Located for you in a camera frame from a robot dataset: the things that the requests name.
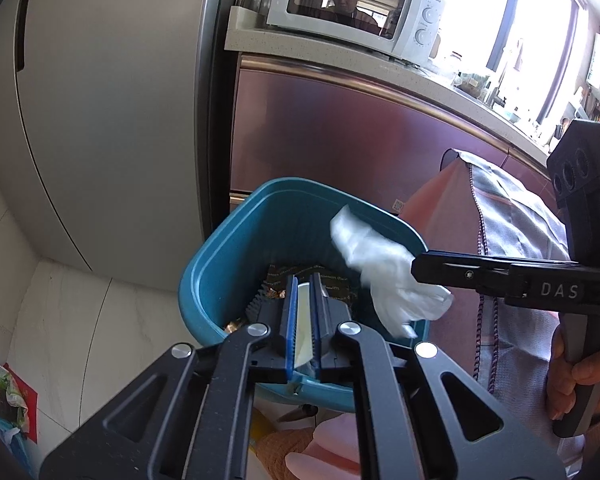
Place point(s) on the white cabinet sticker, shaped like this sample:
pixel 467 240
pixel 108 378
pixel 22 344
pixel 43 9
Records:
pixel 398 205

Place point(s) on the kitchen window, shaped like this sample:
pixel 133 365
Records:
pixel 455 5

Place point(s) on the white plastic bag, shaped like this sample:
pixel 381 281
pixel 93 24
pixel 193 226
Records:
pixel 375 260

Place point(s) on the dotted white paper cup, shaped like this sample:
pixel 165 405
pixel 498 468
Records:
pixel 306 330

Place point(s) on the colourful snack packets on floor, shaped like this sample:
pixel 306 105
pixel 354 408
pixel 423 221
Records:
pixel 27 400

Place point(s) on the kitchen countertop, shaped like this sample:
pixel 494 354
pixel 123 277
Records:
pixel 330 55

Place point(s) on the grey checked cloth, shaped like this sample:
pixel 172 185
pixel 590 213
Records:
pixel 520 200

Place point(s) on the grey refrigerator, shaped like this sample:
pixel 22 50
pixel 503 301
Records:
pixel 105 110

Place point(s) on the white microwave oven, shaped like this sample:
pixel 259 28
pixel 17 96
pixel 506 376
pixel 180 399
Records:
pixel 420 20

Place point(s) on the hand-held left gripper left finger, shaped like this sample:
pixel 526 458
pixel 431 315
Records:
pixel 291 330

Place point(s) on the gold snack wrapper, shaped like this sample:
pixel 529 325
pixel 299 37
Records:
pixel 232 327

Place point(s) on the person's right hand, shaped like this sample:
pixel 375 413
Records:
pixel 560 385

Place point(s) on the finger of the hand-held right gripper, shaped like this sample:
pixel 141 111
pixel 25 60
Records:
pixel 500 257
pixel 460 277

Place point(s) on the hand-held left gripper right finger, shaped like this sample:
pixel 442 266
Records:
pixel 315 320

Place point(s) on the dark brown wrapper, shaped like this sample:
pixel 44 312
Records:
pixel 330 280

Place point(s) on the peach knitted cloth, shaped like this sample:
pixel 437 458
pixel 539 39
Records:
pixel 280 455

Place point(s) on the blue plastic bin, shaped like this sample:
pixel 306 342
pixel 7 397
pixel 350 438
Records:
pixel 280 210

